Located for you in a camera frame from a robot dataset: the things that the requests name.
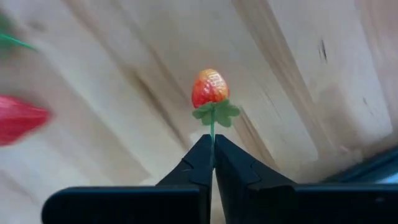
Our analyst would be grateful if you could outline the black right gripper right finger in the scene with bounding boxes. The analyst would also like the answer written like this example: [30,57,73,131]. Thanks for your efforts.
[215,134,398,224]

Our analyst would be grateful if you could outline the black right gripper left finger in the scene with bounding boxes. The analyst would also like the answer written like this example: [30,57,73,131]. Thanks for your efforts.
[42,133,215,224]

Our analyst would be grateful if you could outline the small orange-red strawberry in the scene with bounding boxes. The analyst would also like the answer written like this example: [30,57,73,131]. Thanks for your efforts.
[191,68,242,167]

